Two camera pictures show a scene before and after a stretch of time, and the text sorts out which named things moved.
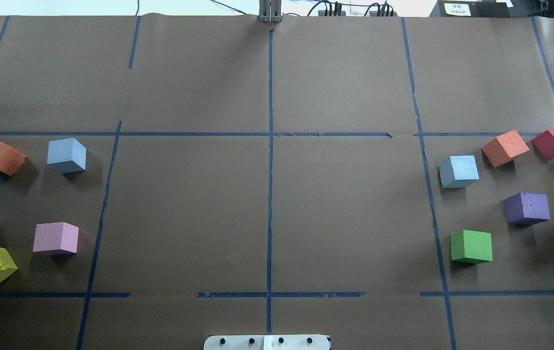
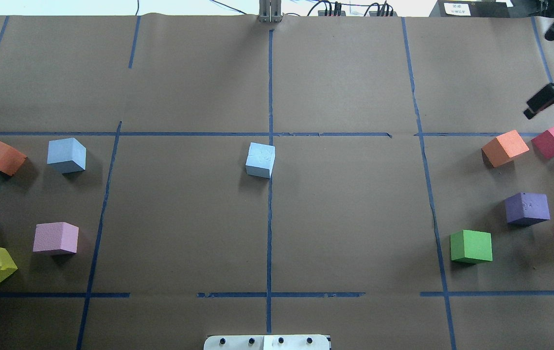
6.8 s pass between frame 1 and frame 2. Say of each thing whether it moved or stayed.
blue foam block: stayed
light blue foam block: moved
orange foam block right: stayed
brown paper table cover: stayed
